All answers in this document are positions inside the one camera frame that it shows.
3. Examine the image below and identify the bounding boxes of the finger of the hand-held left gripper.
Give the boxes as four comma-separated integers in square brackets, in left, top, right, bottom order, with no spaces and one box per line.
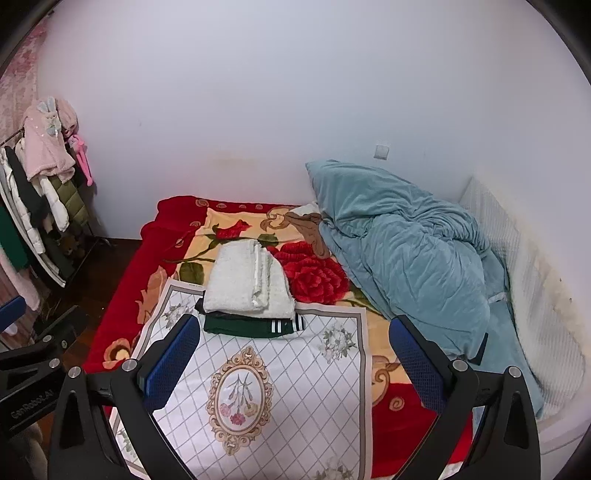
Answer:
[0,295,26,334]
[0,305,90,370]

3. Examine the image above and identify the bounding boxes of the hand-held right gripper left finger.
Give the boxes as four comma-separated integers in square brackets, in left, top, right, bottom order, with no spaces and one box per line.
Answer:
[47,314,201,480]

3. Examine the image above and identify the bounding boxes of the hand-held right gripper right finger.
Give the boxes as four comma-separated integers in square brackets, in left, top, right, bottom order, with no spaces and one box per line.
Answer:
[389,315,541,480]

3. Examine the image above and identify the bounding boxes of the white fuzzy sweater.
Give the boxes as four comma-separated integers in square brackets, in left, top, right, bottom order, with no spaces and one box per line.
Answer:
[203,239,296,320]

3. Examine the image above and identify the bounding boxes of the black clothes rack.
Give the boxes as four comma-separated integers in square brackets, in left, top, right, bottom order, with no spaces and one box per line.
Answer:
[0,129,114,289]

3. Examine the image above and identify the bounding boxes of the pink hanging garment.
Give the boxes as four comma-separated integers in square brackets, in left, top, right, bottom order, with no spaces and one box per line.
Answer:
[0,240,42,315]

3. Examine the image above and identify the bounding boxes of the black folded garment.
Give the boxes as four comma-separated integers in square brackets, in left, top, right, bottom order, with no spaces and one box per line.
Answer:
[194,298,278,321]

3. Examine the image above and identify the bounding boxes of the green hanging garment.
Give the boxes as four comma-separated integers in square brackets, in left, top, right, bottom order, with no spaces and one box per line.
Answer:
[0,203,31,271]

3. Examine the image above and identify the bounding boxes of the dark green striped-cuff garment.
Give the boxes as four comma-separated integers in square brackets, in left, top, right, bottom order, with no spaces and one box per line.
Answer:
[204,313,306,340]

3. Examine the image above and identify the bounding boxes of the teal duvet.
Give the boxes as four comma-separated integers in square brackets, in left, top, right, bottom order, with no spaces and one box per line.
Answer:
[305,159,546,418]

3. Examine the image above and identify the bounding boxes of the white puffer jacket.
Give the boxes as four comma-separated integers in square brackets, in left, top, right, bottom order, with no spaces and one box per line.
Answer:
[0,138,70,254]

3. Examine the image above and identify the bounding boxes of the white floral printed mat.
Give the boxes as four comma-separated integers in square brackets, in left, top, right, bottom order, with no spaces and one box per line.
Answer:
[108,282,374,480]

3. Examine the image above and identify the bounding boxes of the black hanging garment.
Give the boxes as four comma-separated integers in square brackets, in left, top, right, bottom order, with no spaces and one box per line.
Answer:
[4,145,49,227]

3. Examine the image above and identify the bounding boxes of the olive puffer jacket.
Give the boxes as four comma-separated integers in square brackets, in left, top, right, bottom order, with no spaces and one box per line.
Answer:
[51,178,88,222]

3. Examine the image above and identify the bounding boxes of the red floral blanket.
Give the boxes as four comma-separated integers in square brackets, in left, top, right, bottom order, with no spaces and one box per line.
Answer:
[83,195,474,480]

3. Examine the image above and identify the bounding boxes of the white quilted headboard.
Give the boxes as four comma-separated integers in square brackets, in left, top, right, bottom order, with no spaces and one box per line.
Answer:
[457,175,587,421]

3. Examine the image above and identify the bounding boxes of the white bed mattress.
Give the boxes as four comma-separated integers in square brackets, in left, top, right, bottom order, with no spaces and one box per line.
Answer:
[536,406,587,462]

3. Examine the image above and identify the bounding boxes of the pink fluffy robe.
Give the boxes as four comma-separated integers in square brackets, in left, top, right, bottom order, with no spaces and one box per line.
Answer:
[22,96,79,182]

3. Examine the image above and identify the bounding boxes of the pink plush toy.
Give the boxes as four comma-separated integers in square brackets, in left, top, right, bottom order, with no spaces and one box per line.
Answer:
[69,131,95,186]

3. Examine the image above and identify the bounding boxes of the pink floral curtain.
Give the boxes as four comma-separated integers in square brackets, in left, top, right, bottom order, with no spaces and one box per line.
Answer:
[0,18,49,139]

